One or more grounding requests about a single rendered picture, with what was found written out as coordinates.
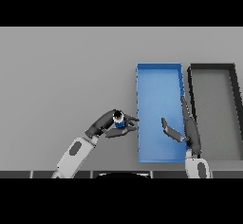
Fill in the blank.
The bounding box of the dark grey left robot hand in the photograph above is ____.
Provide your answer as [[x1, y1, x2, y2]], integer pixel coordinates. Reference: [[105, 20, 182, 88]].
[[84, 108, 140, 140]]

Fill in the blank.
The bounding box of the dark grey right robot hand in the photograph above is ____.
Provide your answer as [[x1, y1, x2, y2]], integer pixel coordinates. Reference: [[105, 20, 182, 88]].
[[160, 95, 203, 157]]

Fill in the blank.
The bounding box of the blue pipe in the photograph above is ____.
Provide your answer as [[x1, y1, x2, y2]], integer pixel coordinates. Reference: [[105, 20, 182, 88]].
[[112, 109, 126, 129]]

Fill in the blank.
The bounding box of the dark grey bin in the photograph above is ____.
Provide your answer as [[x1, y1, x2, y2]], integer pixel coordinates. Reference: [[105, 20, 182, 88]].
[[187, 63, 243, 161]]

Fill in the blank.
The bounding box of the blue bin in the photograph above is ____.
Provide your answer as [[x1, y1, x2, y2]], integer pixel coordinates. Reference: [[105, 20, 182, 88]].
[[136, 62, 190, 163]]

